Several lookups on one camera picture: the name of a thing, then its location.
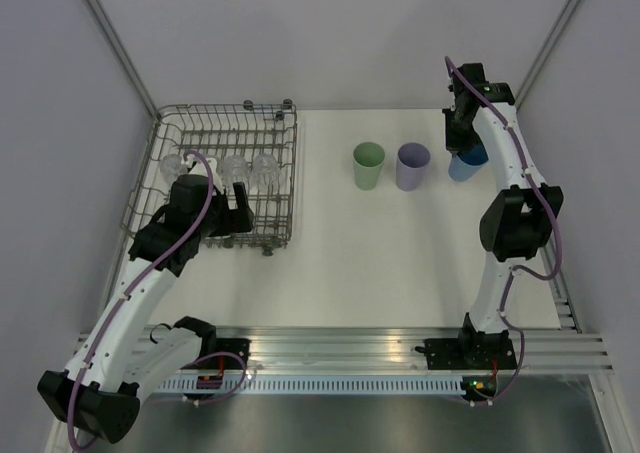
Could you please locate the right aluminium corner post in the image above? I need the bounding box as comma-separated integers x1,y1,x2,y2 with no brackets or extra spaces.
515,0,584,109

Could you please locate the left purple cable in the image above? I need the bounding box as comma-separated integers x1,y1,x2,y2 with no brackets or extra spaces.
67,150,249,452

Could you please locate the left aluminium corner post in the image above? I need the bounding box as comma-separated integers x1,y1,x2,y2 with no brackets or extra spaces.
81,0,156,115

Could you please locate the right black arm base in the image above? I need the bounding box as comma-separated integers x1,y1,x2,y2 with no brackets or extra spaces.
414,338,517,371

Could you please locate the aluminium front rail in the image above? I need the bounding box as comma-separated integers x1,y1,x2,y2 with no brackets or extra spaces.
217,327,613,375

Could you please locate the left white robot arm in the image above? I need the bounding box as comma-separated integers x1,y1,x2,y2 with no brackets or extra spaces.
37,174,254,452

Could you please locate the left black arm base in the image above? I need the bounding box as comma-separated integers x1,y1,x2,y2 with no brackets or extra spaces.
197,338,250,372

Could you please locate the clear glass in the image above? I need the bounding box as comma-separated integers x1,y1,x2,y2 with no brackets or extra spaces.
159,154,188,185
222,155,249,186
251,153,280,187

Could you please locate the green plastic cup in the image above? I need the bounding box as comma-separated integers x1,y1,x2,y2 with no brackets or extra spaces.
352,142,386,191

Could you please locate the grey wire dish rack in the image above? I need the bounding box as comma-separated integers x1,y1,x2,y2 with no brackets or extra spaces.
122,99,298,256

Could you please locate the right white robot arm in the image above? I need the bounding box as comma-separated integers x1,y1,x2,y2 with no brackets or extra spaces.
443,59,564,368

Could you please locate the blue plastic cup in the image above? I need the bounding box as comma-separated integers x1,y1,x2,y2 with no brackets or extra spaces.
448,144,488,182

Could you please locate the purple plastic cup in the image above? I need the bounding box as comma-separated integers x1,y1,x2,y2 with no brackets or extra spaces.
395,142,431,192

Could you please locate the white slotted cable duct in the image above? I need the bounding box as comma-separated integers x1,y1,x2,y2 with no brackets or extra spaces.
155,372,464,396

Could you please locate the aluminium corner post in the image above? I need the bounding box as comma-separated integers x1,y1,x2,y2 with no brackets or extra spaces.
81,0,156,115
515,0,584,109

